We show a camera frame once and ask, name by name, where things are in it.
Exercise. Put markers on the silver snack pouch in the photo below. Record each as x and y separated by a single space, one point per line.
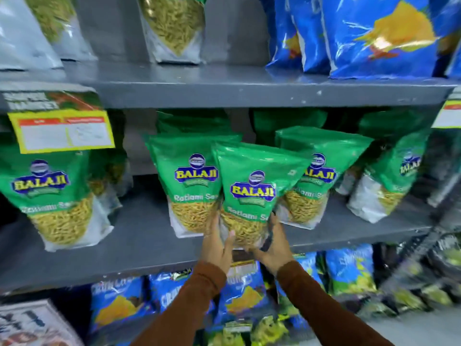
21 35

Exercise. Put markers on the person's right hand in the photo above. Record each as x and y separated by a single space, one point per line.
279 252

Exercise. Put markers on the person's left forearm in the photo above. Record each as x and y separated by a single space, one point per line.
180 309

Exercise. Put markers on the clear window noodle snack pouch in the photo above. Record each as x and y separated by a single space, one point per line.
68 28
173 25

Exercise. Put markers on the row of small blue packets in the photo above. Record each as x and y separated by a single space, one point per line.
119 302

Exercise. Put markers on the grey metal shelf board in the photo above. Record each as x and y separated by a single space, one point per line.
144 248
216 86

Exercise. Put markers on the person's left thumb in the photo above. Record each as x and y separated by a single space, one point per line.
229 243

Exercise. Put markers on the person's right forearm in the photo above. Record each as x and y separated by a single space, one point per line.
320 309

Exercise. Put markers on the white printed box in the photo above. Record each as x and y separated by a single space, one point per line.
32 326

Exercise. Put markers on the person's left hand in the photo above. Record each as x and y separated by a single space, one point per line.
214 250

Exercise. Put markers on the large blue chip bag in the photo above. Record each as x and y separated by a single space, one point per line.
381 35
309 32
282 32
452 32

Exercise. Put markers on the yellow price label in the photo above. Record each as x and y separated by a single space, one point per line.
61 133
449 113

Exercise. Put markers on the person's right thumb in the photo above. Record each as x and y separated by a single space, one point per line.
257 252

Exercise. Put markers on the row of green packets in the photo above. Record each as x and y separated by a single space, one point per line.
187 176

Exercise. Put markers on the green snack packet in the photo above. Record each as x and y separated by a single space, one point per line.
255 187

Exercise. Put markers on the green and red shelf sign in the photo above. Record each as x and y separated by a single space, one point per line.
50 100

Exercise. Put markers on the group of dark snack packets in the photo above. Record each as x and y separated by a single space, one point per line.
425 273

